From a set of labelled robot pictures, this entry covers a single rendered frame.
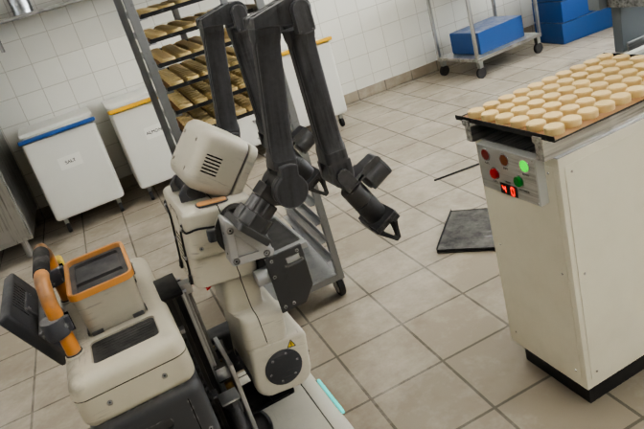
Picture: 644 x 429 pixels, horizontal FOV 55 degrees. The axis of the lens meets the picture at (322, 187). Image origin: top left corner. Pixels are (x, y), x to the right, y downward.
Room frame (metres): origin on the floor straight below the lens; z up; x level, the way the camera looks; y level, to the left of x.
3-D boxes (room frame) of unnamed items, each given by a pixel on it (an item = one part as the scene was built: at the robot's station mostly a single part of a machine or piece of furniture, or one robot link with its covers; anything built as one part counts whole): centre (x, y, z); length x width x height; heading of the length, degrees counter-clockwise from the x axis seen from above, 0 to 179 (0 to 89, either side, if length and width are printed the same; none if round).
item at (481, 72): (5.71, -1.88, 0.56); 0.84 x 0.55 x 1.13; 114
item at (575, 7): (5.92, -2.80, 0.30); 0.60 x 0.40 x 0.20; 107
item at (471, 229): (2.62, -0.80, 0.01); 0.60 x 0.40 x 0.03; 63
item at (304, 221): (2.69, 0.14, 0.33); 0.64 x 0.03 x 0.03; 15
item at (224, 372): (1.52, 0.33, 0.45); 0.28 x 0.27 x 0.25; 19
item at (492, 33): (5.70, -1.87, 0.28); 0.56 x 0.38 x 0.20; 115
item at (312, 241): (2.69, 0.14, 0.24); 0.64 x 0.03 x 0.03; 15
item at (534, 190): (1.57, -0.52, 0.77); 0.24 x 0.04 x 0.14; 19
